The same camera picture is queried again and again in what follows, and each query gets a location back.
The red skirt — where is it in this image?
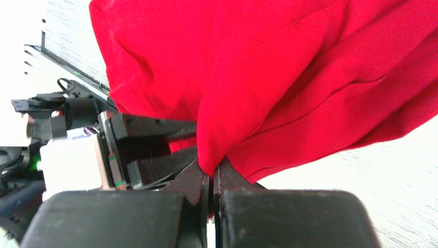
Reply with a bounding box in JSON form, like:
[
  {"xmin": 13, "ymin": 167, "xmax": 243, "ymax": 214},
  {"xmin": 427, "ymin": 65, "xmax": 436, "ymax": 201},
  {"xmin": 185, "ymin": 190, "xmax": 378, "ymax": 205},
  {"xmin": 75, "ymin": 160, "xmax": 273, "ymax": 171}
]
[{"xmin": 89, "ymin": 1, "xmax": 437, "ymax": 182}]

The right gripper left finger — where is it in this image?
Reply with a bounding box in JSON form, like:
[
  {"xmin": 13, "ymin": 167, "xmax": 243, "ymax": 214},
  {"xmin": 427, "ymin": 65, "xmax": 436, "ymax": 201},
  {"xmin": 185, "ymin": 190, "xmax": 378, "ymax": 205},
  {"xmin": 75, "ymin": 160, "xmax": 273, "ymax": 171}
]
[{"xmin": 21, "ymin": 159, "xmax": 209, "ymax": 247}]

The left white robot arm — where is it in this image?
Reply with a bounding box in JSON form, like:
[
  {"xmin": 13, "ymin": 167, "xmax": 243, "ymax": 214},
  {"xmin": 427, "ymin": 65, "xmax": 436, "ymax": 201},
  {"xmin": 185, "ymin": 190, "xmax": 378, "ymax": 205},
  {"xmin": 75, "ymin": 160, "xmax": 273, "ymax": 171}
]
[{"xmin": 11, "ymin": 81, "xmax": 209, "ymax": 247}]

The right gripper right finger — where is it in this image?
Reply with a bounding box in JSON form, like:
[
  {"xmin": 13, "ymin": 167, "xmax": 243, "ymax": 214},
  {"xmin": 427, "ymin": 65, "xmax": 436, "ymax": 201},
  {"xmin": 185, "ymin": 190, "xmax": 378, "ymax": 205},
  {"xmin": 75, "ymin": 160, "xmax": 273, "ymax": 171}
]
[{"xmin": 213, "ymin": 159, "xmax": 380, "ymax": 247}]

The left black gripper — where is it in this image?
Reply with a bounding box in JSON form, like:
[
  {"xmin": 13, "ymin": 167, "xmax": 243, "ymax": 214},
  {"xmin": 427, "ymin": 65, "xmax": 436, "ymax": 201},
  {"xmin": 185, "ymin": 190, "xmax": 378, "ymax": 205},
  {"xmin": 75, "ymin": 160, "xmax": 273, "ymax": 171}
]
[{"xmin": 95, "ymin": 111, "xmax": 198, "ymax": 190}]

